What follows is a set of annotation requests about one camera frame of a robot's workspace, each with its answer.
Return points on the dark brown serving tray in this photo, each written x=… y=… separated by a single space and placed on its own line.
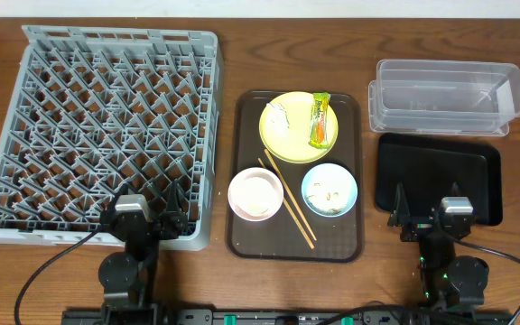
x=339 y=239

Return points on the black waste tray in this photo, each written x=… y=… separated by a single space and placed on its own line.
x=429 y=168

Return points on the white cup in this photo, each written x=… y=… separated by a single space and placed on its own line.
x=255 y=196

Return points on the green snack wrapper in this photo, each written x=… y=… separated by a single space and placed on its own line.
x=318 y=127

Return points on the upper wooden chopstick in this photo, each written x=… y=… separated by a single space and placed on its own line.
x=305 y=224

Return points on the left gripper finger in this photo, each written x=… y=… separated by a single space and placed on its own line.
x=173 y=203
x=126 y=198

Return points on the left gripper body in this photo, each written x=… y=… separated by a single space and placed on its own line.
x=161 y=234

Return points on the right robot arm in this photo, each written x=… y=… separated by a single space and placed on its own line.
x=450 y=282

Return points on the food scraps pile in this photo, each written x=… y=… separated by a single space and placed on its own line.
x=326 y=198

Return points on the grey plastic dishwasher rack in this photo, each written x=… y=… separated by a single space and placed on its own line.
x=95 y=109

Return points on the wooden chopstick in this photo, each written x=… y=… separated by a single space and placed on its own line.
x=305 y=224
x=291 y=212

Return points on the lower wooden chopstick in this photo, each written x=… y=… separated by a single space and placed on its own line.
x=291 y=212

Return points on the light blue bowl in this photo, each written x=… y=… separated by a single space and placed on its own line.
x=331 y=173

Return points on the pink bowl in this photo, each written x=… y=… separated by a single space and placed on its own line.
x=249 y=173

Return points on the clear plastic bin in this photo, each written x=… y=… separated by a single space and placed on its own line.
x=444 y=97

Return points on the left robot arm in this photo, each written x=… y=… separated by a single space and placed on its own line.
x=128 y=277

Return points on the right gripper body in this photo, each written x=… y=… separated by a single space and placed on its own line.
x=418 y=228

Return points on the yellow round plate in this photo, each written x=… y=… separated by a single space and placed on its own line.
x=292 y=145

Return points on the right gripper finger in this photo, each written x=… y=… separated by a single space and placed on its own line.
x=400 y=208
x=455 y=190

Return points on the white tissue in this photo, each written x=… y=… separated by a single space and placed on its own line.
x=277 y=116

